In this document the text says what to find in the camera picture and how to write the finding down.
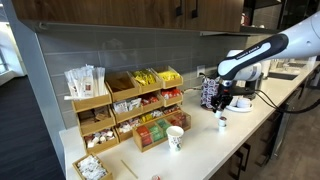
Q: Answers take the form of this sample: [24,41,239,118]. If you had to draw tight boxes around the white wall outlet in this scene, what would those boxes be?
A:
[196,64,206,78]

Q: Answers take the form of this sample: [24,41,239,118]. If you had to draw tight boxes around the green tea bag pack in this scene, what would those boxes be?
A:
[148,124,165,143]

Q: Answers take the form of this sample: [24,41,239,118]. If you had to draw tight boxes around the wooden tiered condiment organizer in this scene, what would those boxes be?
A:
[70,65,184,155]

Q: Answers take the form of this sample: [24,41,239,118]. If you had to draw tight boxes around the white cup lids stack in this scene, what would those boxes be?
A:
[236,97,252,109]

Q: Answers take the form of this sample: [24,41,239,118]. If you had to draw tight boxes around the wooden tea bag box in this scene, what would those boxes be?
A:
[132,111,193,153]

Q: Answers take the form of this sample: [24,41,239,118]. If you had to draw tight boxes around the dark lower cabinet drawers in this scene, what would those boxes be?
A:
[209,66,320,180]

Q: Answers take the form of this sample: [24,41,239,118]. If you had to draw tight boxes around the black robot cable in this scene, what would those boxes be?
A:
[254,88,320,115]

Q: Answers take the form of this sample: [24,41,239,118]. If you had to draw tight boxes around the maroon Starbucks coffee pod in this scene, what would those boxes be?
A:
[218,116,228,128]

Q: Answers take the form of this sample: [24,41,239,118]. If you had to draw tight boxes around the creamer cups pile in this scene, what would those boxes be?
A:
[83,129,116,149]

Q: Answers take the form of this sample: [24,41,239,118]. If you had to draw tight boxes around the yellow sweetener packets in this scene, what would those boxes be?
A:
[157,69,181,82]

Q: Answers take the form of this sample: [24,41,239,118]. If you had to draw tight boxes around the black coffee machine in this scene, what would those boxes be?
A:
[233,71,265,101]

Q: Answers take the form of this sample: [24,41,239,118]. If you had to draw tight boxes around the red packets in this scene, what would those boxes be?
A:
[160,87,183,100]

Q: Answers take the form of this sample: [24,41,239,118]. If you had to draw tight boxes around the white wrapped stirrers bundle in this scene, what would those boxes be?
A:
[63,64,107,101]

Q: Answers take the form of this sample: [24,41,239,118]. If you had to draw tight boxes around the round white cup tray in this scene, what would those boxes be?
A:
[225,95,254,114]

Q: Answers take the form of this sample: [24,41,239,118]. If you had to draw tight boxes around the red tea bag pack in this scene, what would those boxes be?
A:
[136,125,153,147]

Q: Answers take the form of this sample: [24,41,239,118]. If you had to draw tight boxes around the black wire pod carousel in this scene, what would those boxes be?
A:
[200,76,221,110]

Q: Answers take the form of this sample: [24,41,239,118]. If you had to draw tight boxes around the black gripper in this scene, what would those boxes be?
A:
[210,87,234,114]

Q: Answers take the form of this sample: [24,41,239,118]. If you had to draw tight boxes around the patterned paper cup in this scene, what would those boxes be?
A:
[165,125,185,153]

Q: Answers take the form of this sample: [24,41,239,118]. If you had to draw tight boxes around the white sugar packets pile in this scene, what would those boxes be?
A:
[77,155,108,180]

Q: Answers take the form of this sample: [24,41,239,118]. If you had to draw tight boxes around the small wooden sugar packet box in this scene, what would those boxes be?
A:
[72,153,114,180]

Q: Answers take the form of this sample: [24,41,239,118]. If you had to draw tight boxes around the wooden upper cabinet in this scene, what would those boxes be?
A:
[11,0,245,33]

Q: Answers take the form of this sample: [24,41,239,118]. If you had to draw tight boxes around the yellow green packets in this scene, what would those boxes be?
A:
[131,69,157,87]

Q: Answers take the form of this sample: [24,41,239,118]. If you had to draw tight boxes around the wooden stir stick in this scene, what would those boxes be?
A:
[120,159,139,180]

